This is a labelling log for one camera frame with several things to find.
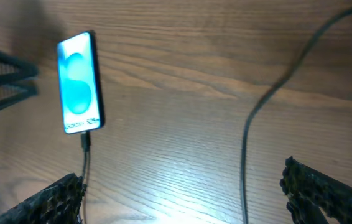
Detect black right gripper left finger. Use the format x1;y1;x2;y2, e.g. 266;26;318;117
0;173;86;224

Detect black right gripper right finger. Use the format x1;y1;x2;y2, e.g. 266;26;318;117
280;157;352;224

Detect black charger cable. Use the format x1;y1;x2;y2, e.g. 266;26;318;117
80;0;352;224

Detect blue screen smartphone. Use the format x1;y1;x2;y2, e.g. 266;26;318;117
56;30;105;134

